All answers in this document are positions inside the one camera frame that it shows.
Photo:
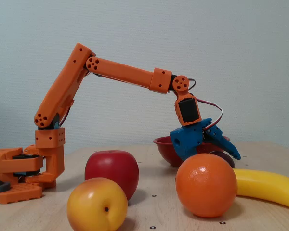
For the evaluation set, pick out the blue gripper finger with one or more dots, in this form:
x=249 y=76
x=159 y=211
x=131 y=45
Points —
x=225 y=143
x=186 y=154

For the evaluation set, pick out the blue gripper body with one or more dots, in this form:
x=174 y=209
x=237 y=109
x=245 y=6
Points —
x=188 y=139

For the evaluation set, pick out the purple plum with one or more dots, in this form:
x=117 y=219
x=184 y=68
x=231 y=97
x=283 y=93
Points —
x=227 y=158

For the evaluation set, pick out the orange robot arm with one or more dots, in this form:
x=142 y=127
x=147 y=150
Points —
x=125 y=72

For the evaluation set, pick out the red speckled bowl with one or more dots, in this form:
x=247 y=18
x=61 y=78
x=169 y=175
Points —
x=166 y=154

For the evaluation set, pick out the orange fruit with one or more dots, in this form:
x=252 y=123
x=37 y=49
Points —
x=204 y=187

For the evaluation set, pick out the yellow banana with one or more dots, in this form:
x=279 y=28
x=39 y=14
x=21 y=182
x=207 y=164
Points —
x=267 y=185

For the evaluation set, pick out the red apple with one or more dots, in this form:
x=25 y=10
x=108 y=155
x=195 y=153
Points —
x=110 y=168

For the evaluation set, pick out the yellow orange peach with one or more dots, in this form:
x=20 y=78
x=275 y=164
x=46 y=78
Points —
x=94 y=207

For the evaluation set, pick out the black table clamp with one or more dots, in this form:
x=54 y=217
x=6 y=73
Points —
x=1 y=186

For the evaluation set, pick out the orange grid base plate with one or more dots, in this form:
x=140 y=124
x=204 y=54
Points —
x=19 y=193

